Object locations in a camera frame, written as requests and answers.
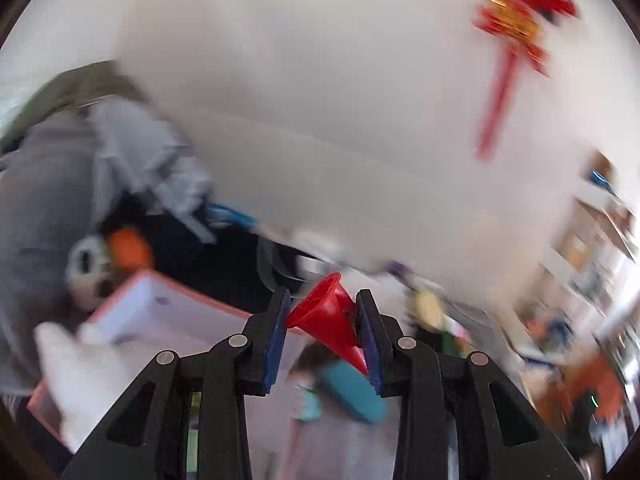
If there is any black and white ball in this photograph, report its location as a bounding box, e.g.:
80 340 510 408
65 237 118 306

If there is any olive cloth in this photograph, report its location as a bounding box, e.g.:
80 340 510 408
0 60 151 141

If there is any pale lilac grey cloth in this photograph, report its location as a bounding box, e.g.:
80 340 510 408
85 97 216 241

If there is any red plastic cone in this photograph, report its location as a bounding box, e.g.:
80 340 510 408
285 272 370 376

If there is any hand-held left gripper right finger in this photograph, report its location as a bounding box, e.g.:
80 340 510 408
355 289 586 480

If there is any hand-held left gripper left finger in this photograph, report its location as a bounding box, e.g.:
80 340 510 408
60 287 292 480

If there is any dark cloth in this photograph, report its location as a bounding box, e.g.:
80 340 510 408
100 200 281 316

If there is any red hanging ornament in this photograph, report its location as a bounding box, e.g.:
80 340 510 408
472 0 578 161

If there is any pink box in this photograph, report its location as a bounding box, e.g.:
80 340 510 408
27 269 311 453

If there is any wooden shelf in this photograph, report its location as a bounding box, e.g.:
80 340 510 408
520 150 640 361

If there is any orange blurred object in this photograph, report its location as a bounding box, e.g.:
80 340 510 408
107 227 155 273

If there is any orange cabinet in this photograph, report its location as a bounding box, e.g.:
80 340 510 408
540 350 626 426

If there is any teal blurred object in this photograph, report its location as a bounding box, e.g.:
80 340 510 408
295 360 388 423

